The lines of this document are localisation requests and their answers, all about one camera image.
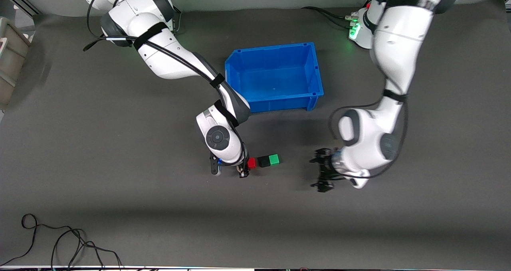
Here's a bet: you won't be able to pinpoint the blue plastic storage bin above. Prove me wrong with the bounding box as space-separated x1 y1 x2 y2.
224 42 325 114

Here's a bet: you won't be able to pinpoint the thin black loose cable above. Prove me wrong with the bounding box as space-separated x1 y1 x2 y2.
0 214 124 271

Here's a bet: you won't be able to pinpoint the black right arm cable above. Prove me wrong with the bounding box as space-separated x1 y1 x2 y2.
83 0 246 166

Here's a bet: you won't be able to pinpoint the black arm base cables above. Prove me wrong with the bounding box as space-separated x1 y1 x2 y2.
172 6 182 34
301 6 360 30

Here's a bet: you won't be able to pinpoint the black left arm base cables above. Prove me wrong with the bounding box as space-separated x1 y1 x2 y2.
301 6 360 30

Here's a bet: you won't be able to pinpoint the black right arm base cables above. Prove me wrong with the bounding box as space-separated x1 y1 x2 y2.
172 6 182 34

